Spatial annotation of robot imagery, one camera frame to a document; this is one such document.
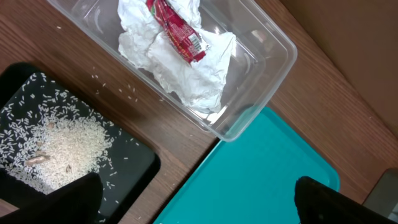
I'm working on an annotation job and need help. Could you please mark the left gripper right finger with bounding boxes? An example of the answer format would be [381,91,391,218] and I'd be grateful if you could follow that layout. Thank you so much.
[294,176,396,224]

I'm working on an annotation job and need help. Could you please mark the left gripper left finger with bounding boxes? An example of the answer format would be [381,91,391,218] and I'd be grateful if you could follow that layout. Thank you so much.
[1,172,103,224]

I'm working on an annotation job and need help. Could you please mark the white napkin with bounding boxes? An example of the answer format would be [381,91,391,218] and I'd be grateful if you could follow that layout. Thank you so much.
[118,0,236,113]

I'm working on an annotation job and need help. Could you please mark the red snack wrapper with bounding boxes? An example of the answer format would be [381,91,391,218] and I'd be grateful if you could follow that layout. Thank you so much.
[146,0,209,63]

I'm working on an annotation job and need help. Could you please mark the grey dishwasher rack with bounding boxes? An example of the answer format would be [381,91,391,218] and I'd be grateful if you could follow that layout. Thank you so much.
[363,168,398,223]

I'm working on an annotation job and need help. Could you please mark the teal plastic tray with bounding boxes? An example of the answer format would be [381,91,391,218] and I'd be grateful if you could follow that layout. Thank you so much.
[155,108,340,224]

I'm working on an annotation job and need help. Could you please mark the pile of rice grains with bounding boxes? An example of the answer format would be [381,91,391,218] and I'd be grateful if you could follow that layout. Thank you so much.
[0,72,141,223]

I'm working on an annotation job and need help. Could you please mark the black plastic tray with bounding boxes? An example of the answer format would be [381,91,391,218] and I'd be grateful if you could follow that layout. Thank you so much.
[1,63,160,223]

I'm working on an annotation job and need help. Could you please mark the clear plastic bin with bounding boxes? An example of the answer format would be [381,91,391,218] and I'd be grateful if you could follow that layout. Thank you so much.
[50,0,297,141]

